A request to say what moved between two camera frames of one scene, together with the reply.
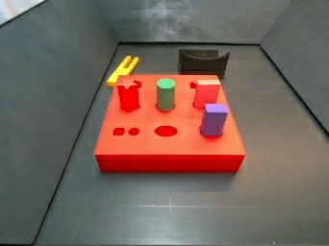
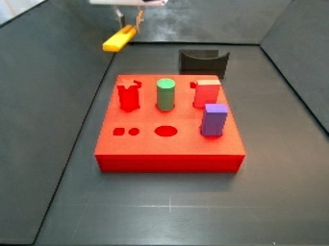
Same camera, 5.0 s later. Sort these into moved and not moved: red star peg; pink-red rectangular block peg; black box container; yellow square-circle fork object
Moved: yellow square-circle fork object
Not moved: pink-red rectangular block peg; red star peg; black box container
